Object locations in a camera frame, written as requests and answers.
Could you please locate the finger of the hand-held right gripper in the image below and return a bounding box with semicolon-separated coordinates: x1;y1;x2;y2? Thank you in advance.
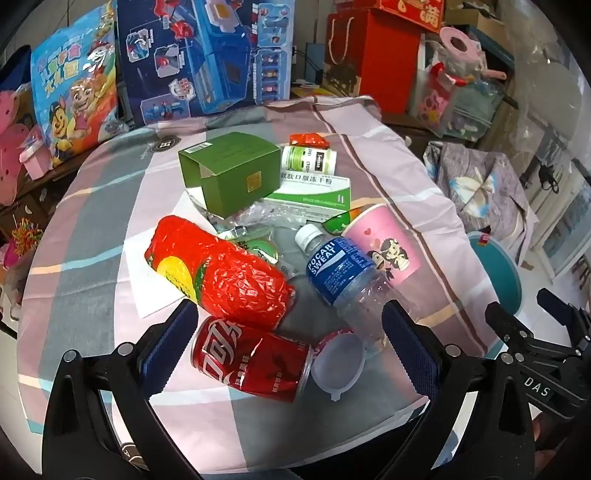
538;288;591;344
485;302;578;365

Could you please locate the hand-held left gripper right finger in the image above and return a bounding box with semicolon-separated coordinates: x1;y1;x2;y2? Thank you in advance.
381;299;536;480

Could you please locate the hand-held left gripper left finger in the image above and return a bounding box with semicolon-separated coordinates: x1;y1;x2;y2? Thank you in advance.
42;299;204;480

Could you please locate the teal plastic bucket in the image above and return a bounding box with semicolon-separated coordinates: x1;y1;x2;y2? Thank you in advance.
466;231;522;319

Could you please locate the red soda can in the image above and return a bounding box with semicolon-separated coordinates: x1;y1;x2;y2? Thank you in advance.
190;315;315;404

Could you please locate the white paper sheet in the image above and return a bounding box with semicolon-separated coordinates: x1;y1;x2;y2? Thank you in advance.
124;191;218;319

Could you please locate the red snack bag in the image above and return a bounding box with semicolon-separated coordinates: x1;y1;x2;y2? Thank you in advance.
144;215;296;329

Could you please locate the clear bottle with blue label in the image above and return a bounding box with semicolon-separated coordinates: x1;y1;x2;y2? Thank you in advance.
294;224;423;356

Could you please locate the pink cartoon paper cup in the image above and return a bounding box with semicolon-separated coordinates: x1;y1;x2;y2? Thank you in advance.
344;203;422;283

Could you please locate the green round pudding cup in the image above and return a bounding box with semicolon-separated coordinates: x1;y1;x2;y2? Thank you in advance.
219;226;280;266

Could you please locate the green plastic wrapper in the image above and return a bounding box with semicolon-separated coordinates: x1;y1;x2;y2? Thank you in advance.
318;208;365;236

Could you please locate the clear plastic wrapper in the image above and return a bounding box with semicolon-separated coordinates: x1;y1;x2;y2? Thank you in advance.
208;203;305;278

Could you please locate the white green medicine box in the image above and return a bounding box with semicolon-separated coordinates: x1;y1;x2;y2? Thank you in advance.
259;174;352;220

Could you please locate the green cardboard box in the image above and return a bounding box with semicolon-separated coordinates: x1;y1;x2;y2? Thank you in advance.
178;131;283;217

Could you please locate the white bottle with green label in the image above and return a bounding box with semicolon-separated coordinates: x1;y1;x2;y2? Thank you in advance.
281;144;337;182

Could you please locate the small red packet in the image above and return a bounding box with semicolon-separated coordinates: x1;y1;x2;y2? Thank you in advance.
288;132;329;149

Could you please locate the pink grey plaid tablecloth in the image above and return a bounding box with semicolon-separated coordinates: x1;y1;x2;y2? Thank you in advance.
16;95;504;467

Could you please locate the grey butterfly print cloth bundle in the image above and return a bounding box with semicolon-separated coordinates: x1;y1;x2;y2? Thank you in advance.
422;141;539;278

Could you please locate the colourful pompom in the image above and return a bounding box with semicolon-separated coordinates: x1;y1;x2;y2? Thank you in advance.
11;219;44;254

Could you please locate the clear plastic bag of toys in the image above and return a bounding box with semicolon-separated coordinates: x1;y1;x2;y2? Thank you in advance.
406;41;515;141

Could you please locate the pink butterfly wings toy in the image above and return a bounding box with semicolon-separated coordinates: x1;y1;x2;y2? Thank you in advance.
0;90;49;206

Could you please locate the cartoon puppy bag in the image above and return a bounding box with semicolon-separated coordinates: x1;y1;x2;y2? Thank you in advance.
30;0;123;167

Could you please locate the red gift bag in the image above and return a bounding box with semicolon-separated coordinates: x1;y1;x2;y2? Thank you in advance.
323;9;423;116

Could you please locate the large blue toy box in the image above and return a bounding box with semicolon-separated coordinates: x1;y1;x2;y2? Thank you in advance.
115;0;296;130

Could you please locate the small blue box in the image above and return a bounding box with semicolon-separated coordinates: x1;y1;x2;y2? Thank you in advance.
305;42;326;86

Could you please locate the pink tape roll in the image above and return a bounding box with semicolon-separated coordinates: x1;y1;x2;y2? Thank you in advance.
438;27;483;63

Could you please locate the red gold printed box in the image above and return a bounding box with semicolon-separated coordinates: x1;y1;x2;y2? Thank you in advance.
374;0;446;33

